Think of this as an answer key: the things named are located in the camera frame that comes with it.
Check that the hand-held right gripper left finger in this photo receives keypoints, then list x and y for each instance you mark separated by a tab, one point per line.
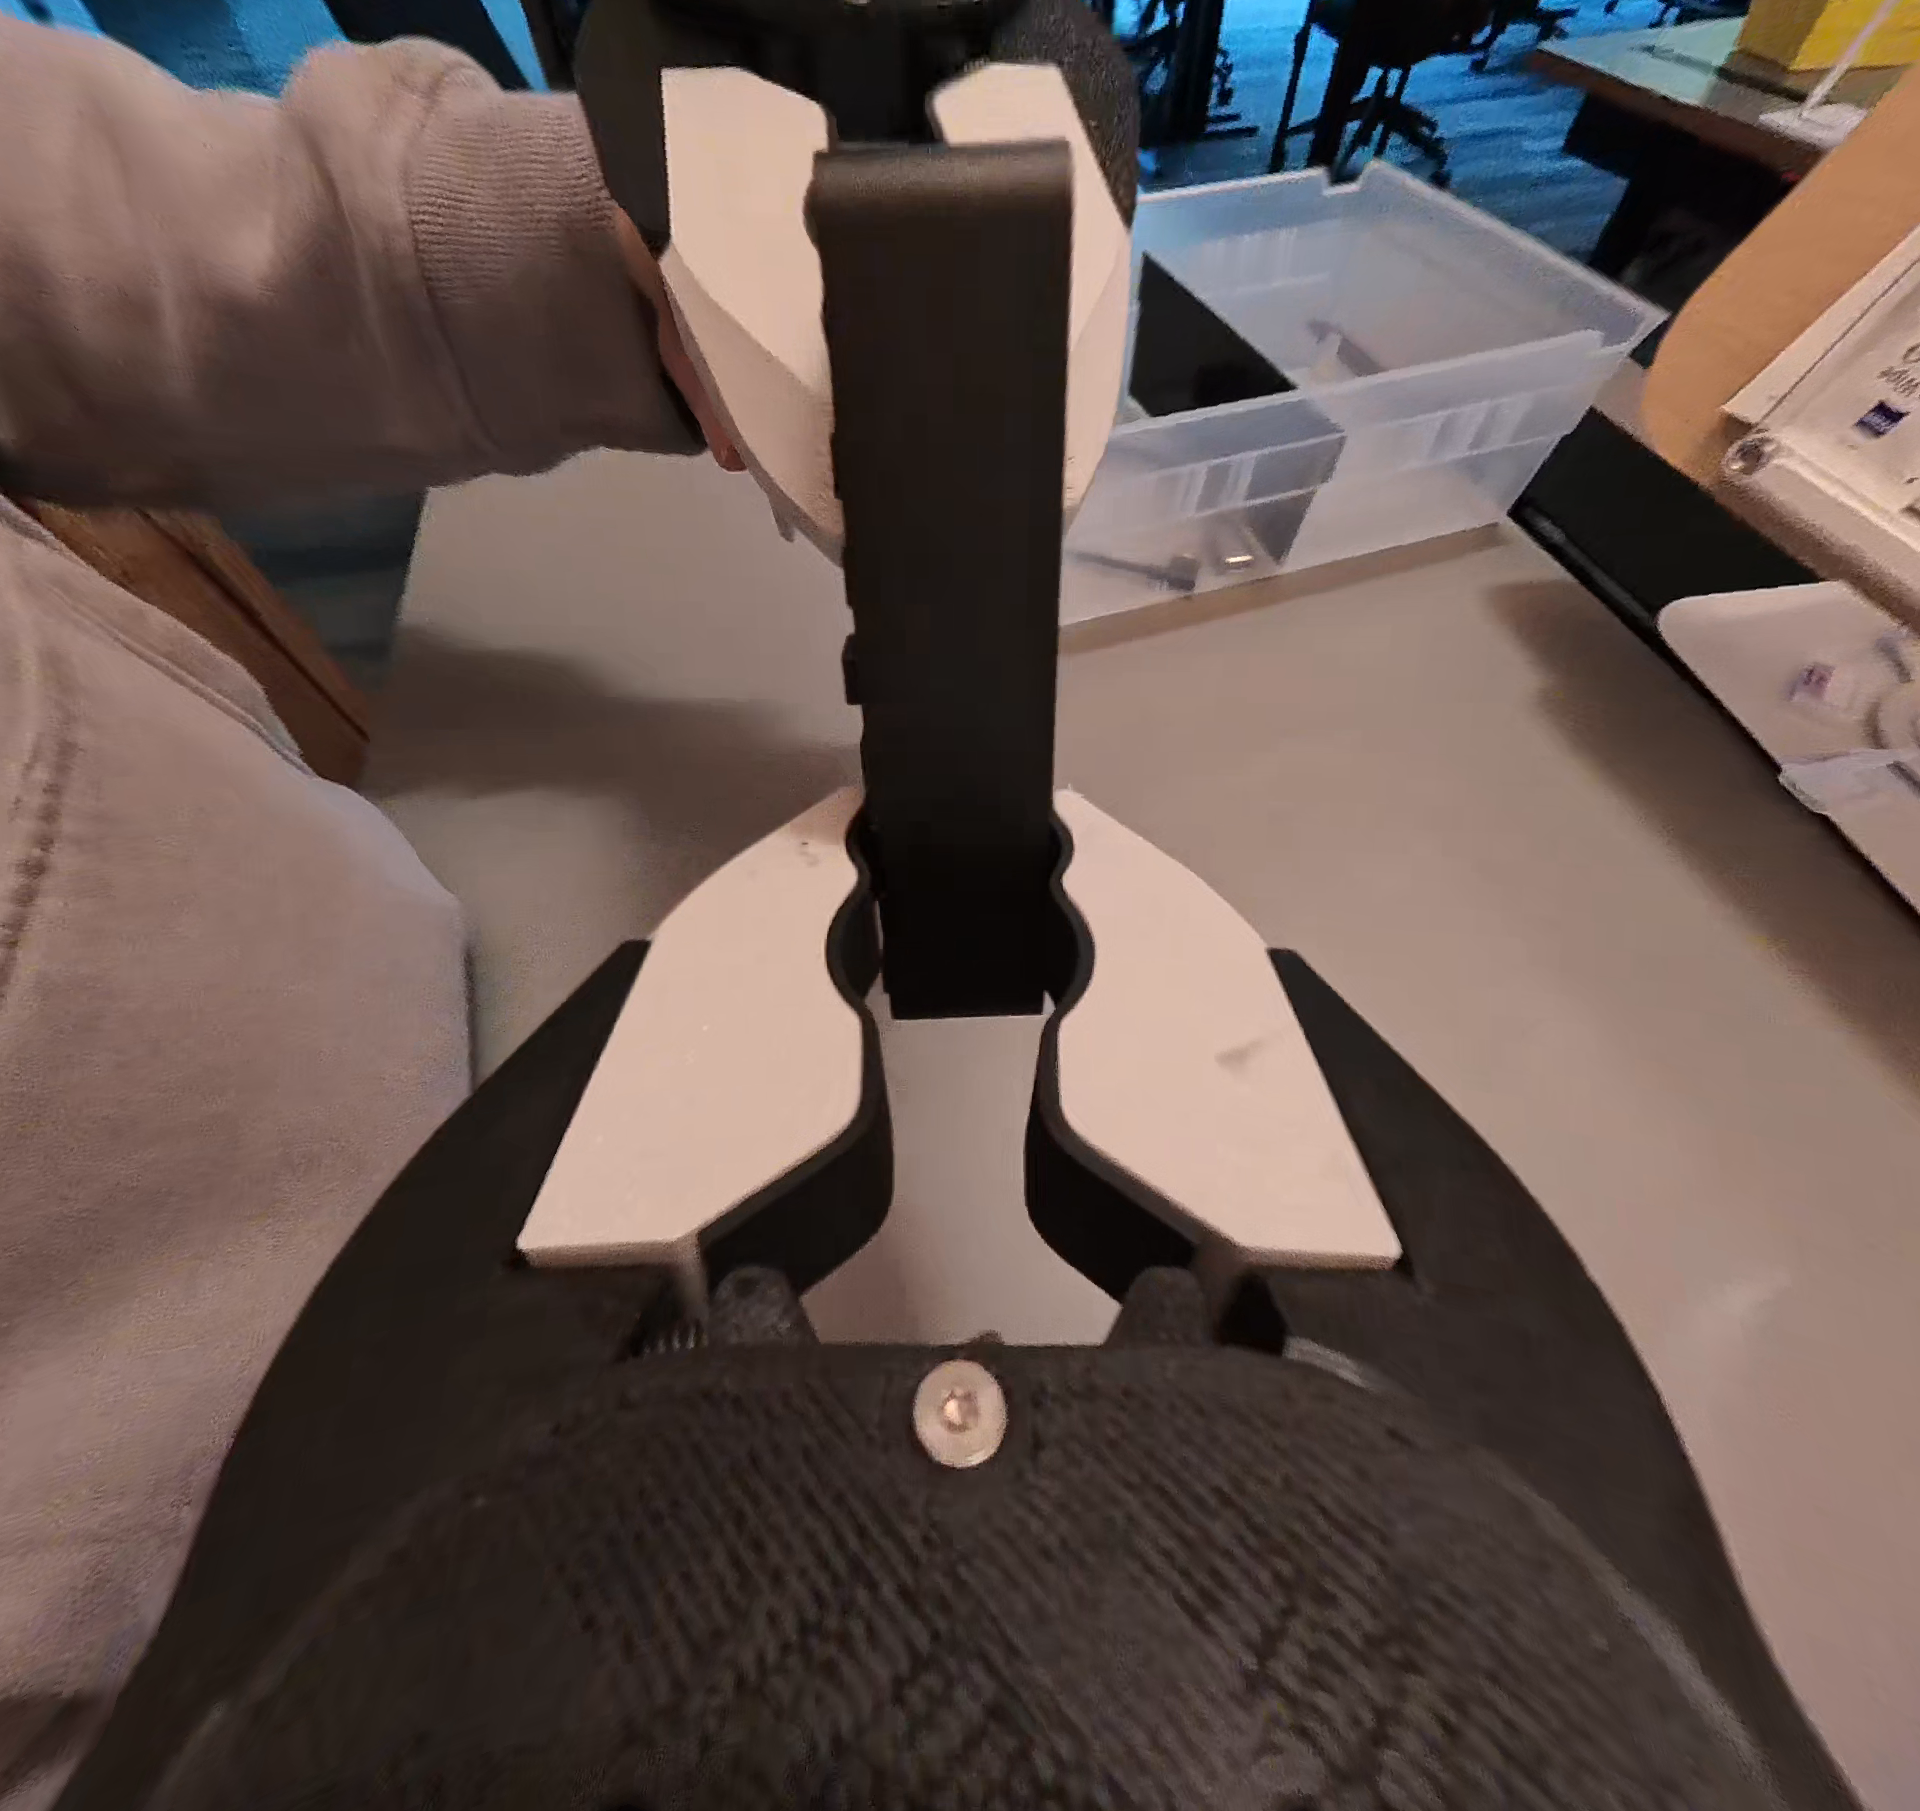
707	1060

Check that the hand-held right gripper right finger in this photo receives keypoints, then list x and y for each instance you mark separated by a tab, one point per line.
1200	1060

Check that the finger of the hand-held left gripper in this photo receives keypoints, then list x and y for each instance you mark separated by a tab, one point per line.
736	265
1104	312

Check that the black port block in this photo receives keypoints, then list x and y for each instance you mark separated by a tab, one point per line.
947	492

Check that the clear plastic organizer bin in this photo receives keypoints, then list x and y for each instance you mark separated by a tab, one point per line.
1427	341

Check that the person's left forearm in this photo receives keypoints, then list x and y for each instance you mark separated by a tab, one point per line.
302	265

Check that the person's left hand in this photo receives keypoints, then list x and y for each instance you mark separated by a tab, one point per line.
683	378

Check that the person's grey sweatshirt torso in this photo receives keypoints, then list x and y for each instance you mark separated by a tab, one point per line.
180	1018

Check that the yellow box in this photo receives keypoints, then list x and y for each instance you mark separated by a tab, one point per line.
1817	12

